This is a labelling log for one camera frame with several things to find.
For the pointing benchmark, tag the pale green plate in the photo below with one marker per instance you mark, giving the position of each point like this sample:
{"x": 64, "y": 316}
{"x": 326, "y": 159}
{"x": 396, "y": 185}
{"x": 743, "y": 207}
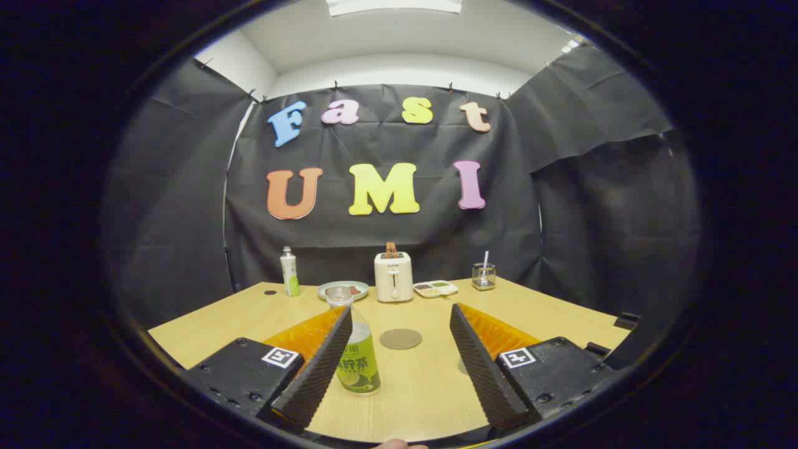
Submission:
{"x": 362, "y": 290}

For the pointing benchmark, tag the white toaster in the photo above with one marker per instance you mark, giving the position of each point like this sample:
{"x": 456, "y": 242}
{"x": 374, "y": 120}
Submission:
{"x": 393, "y": 274}

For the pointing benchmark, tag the wooden table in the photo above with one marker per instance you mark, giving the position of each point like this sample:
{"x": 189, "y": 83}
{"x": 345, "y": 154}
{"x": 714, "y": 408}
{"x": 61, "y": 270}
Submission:
{"x": 424, "y": 393}

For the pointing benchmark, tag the small white green bottle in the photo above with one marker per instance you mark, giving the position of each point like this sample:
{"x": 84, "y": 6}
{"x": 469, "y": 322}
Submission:
{"x": 290, "y": 274}

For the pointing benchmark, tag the black table clamp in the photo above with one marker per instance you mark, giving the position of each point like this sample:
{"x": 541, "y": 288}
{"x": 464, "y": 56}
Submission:
{"x": 598, "y": 350}
{"x": 626, "y": 320}

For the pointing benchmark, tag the toast slice in toaster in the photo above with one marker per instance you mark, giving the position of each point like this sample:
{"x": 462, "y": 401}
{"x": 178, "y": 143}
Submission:
{"x": 391, "y": 249}

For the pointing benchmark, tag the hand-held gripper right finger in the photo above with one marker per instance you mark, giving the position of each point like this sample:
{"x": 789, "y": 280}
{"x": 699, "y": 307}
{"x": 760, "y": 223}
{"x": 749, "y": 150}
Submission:
{"x": 483, "y": 374}

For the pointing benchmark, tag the white divided snack tray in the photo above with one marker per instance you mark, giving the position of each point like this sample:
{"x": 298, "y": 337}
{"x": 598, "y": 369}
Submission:
{"x": 436, "y": 289}

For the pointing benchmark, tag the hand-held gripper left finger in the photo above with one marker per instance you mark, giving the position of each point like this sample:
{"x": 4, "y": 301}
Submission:
{"x": 318, "y": 374}

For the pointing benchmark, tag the green label juice bottle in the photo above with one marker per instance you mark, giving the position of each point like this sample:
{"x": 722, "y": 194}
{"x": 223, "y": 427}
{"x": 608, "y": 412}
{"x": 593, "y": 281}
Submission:
{"x": 361, "y": 368}

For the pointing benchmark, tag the ceiling light panel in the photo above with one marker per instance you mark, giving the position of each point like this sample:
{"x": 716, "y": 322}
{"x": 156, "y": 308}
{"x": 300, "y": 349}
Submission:
{"x": 393, "y": 6}

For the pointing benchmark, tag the round brown coaster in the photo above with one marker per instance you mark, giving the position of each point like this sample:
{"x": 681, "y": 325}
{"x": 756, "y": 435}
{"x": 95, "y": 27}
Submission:
{"x": 401, "y": 339}

